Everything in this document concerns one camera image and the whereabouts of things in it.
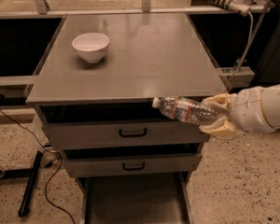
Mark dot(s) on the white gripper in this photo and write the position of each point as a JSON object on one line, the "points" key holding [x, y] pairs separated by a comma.
{"points": [[246, 109]]}

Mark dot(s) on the clear plastic water bottle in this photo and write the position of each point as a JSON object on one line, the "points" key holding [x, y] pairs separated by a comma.
{"points": [[190, 111]]}

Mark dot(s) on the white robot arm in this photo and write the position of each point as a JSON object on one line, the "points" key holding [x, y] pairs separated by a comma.
{"points": [[270, 99]]}

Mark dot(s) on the grey middle drawer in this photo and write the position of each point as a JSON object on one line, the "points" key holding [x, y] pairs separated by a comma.
{"points": [[108, 161]]}

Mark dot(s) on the grey drawer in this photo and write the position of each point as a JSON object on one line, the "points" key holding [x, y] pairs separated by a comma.
{"points": [[97, 126], [108, 161], [136, 199]]}

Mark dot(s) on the grey drawer cabinet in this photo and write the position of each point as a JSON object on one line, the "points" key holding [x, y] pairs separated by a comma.
{"points": [[149, 55]]}

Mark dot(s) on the grey bottom drawer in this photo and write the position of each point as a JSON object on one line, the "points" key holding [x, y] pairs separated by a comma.
{"points": [[136, 199]]}

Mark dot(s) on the grey top drawer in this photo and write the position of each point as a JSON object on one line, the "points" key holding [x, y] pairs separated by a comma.
{"points": [[97, 126]]}

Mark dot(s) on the dark cabinet at right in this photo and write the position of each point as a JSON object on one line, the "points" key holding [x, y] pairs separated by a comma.
{"points": [[268, 68]]}

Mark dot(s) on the white power strip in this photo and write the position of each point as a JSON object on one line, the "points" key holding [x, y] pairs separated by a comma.
{"points": [[237, 6]]}

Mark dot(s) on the white ceramic bowl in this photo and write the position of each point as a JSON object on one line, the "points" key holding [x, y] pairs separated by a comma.
{"points": [[91, 47]]}

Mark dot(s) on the black metal floor bar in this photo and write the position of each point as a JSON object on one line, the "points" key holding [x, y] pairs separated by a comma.
{"points": [[31, 175]]}

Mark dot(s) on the black top drawer handle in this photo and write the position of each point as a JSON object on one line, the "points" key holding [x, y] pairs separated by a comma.
{"points": [[132, 133]]}

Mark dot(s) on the black drawer handle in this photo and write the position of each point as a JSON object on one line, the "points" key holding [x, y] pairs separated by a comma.
{"points": [[132, 133], [133, 166]]}

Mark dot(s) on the black middle drawer handle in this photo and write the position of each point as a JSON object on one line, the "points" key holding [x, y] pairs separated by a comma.
{"points": [[133, 166]]}

